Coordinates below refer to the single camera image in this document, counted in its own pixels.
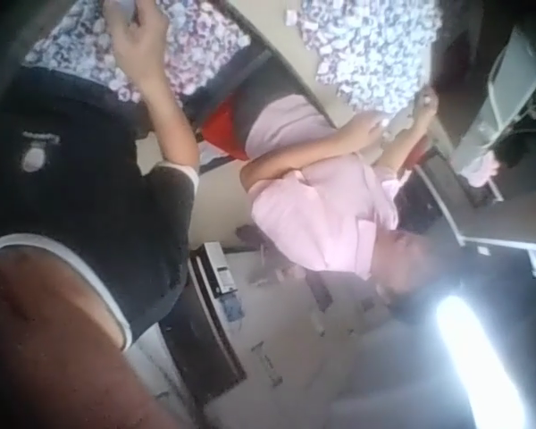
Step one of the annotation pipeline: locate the heap of small printed packets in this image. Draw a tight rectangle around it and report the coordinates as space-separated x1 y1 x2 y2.
24 0 252 105
294 0 440 118

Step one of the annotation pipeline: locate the white box device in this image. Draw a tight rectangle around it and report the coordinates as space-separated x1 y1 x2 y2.
202 240 235 297

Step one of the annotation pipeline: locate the pink cloth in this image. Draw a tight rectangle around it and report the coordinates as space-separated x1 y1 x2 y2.
463 150 502 188

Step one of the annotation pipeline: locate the black flat panel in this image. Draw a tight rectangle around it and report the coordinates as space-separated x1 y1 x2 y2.
159 306 247 406

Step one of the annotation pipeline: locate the grey monitor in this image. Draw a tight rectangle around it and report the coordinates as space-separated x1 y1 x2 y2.
455 24 536 157

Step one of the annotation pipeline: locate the person's right hand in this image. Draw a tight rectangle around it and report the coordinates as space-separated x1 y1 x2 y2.
101 0 171 69

